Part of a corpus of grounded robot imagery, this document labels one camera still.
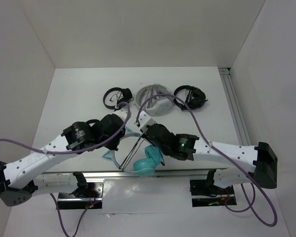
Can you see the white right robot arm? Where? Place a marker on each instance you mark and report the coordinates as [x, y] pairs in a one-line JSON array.
[[258, 163]]

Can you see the aluminium table rail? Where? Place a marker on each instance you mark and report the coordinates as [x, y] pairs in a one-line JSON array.
[[157, 174]]

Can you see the large black headset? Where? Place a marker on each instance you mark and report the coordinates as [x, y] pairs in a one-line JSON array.
[[195, 98]]

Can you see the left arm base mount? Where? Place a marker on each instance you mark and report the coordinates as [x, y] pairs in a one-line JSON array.
[[91, 198]]

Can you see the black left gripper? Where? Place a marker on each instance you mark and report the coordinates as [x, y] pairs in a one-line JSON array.
[[114, 145]]

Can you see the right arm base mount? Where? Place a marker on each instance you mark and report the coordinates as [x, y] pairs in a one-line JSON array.
[[203, 195]]

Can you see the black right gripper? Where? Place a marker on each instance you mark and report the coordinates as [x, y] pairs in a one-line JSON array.
[[144, 135]]

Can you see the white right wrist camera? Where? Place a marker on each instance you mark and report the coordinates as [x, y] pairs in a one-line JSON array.
[[144, 121]]

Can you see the small black headphones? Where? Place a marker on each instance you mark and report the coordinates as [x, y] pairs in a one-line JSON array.
[[121, 95]]

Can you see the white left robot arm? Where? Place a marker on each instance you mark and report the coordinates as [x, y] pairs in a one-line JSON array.
[[26, 177]]

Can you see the teal cat-ear headphones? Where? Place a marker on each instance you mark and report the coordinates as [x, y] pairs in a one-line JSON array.
[[143, 167]]

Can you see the white grey gaming headset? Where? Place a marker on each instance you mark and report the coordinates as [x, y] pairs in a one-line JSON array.
[[158, 105]]

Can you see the aluminium corner frame post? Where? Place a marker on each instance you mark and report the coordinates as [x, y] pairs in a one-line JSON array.
[[233, 103]]

